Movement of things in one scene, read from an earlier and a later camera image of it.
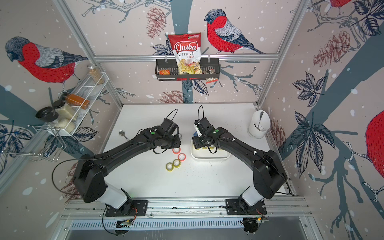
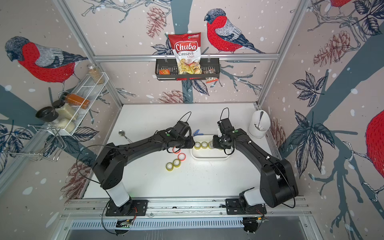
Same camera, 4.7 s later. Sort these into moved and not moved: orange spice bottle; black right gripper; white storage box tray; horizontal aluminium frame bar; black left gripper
Moved: black left gripper; black right gripper
Not moved: horizontal aluminium frame bar; orange spice bottle; white storage box tray
